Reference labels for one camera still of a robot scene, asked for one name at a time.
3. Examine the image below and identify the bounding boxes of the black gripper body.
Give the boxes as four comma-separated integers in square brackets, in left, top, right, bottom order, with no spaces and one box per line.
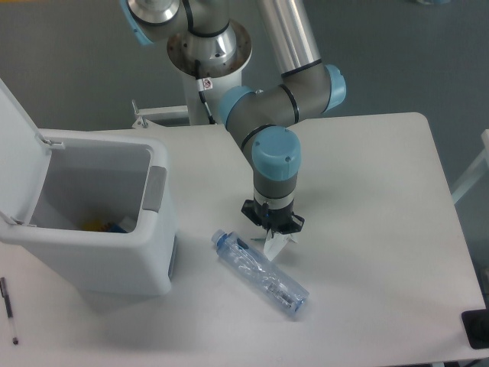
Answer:
[241,200,305,234]

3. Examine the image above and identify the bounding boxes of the white paper trash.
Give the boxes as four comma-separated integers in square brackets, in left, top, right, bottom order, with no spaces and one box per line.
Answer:
[251,230,297,261]

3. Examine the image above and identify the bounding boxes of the clear plastic water bottle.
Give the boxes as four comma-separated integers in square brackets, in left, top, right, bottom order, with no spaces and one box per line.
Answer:
[212,229,309,317]

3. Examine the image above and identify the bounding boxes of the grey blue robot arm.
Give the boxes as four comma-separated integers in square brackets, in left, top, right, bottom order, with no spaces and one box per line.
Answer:
[121,1,346,235]

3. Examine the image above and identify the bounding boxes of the white trash can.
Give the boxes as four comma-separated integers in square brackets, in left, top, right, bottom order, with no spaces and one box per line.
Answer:
[1,86,177,296]

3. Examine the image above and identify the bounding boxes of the black device at table corner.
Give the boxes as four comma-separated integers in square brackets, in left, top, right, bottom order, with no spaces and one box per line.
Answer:
[461,309,488,349]

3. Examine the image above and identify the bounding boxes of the black pen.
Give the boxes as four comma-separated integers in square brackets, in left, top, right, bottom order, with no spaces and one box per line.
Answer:
[1,277,19,346]

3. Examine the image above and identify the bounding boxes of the black cable with tag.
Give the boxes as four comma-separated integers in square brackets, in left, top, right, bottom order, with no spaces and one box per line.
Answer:
[193,59,218,125]

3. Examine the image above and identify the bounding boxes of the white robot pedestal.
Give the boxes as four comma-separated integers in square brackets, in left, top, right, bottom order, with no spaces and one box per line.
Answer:
[167,20,252,125]

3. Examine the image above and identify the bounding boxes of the white frame post right edge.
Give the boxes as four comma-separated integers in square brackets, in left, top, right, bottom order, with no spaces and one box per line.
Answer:
[451,129,488,204]

